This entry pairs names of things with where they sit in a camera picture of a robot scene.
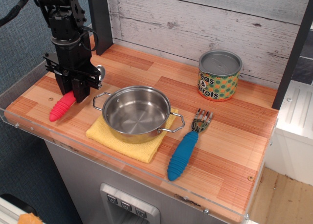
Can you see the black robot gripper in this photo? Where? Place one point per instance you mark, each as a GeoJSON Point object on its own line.
{"type": "Point", "coordinates": [72, 67]}

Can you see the red handled metal spoon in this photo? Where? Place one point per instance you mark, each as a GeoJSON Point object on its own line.
{"type": "Point", "coordinates": [64, 104]}

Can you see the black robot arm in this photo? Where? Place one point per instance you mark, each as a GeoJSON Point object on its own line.
{"type": "Point", "coordinates": [65, 18]}

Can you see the stainless steel pot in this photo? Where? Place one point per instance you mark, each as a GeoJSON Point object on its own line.
{"type": "Point", "coordinates": [137, 114]}

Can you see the clear acrylic guard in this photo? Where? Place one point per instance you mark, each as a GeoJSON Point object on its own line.
{"type": "Point", "coordinates": [217, 185]}

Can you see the yellow cloth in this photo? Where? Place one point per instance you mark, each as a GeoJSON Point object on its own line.
{"type": "Point", "coordinates": [144, 152]}

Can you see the grey cabinet with dispenser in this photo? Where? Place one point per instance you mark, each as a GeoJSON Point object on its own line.
{"type": "Point", "coordinates": [110, 192]}

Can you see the orange object bottom left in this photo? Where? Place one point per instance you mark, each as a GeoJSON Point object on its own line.
{"type": "Point", "coordinates": [29, 218]}

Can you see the peas and carrots can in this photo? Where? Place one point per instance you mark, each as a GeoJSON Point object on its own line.
{"type": "Point", "coordinates": [218, 74]}

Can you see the white toy sink unit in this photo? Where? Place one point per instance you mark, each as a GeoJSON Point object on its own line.
{"type": "Point", "coordinates": [290, 151]}

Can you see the dark left post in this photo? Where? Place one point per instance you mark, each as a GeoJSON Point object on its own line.
{"type": "Point", "coordinates": [101, 24]}

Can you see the dark post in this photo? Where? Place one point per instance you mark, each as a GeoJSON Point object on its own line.
{"type": "Point", "coordinates": [294, 55]}
{"type": "Point", "coordinates": [101, 24]}

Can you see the blue handled metal fork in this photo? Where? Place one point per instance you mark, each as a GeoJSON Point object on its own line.
{"type": "Point", "coordinates": [180, 158]}

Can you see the dark right post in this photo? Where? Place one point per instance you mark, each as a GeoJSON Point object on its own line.
{"type": "Point", "coordinates": [294, 55]}

